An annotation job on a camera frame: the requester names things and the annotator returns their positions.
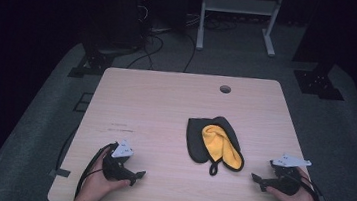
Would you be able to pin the grey tape strip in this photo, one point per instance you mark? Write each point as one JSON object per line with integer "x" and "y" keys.
{"x": 60, "y": 172}

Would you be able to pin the yellow and black cloth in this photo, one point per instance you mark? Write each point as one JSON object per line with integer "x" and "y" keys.
{"x": 219, "y": 143}

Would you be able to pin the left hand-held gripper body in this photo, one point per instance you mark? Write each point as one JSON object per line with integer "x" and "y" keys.
{"x": 114, "y": 169}

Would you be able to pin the dark stand base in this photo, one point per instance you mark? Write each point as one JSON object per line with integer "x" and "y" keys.
{"x": 95, "y": 61}

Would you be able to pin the white metal stand frame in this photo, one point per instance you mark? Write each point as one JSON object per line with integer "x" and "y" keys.
{"x": 240, "y": 5}

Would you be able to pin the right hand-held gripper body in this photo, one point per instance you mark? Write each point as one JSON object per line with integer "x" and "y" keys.
{"x": 286, "y": 184}

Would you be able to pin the person's left hand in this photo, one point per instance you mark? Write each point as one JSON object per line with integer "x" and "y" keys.
{"x": 97, "y": 185}

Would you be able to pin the black floor base plate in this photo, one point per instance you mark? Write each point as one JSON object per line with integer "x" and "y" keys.
{"x": 319, "y": 85}

